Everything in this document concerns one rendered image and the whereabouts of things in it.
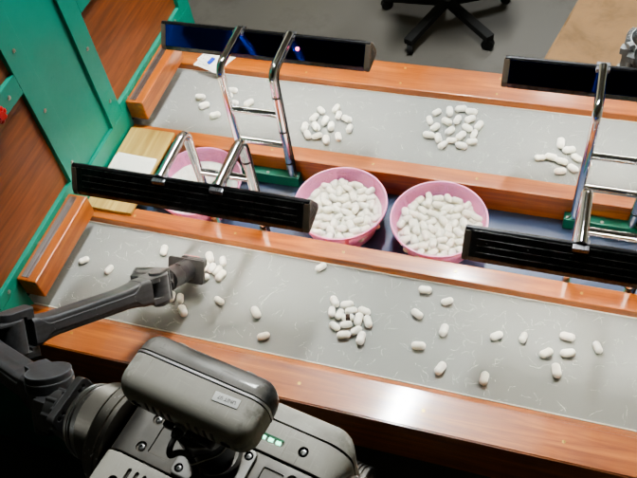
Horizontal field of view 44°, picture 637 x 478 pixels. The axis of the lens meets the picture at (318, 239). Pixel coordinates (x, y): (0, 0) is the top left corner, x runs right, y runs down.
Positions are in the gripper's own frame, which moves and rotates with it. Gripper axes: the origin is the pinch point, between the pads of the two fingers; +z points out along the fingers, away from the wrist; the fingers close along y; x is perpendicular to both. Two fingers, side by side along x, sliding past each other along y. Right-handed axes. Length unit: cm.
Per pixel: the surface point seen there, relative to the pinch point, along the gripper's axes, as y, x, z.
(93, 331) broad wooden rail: 19.8, 17.0, -20.8
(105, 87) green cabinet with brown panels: 41, -43, 18
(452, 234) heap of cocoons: -65, -14, 20
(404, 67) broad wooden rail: -38, -56, 65
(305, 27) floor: 38, -69, 198
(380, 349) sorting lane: -54, 11, -9
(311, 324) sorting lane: -34.9, 9.2, -7.1
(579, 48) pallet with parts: -93, -69, 176
